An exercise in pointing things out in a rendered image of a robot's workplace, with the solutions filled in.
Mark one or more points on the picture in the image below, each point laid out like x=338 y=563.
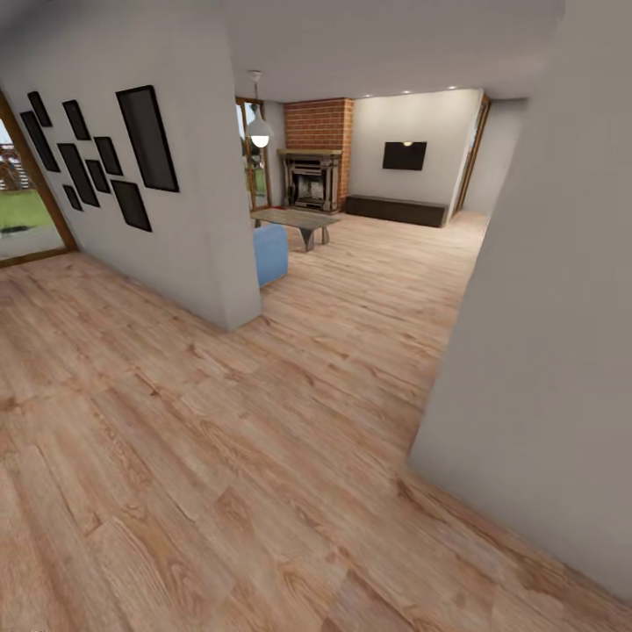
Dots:
x=31 y=122
x=80 y=130
x=144 y=125
x=127 y=193

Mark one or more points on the room light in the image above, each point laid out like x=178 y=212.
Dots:
x=258 y=127

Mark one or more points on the cabinet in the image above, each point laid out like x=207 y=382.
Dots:
x=415 y=213

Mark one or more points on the sofa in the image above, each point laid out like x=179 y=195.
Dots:
x=271 y=252

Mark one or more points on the wall mounted tv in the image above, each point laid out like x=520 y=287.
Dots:
x=404 y=155

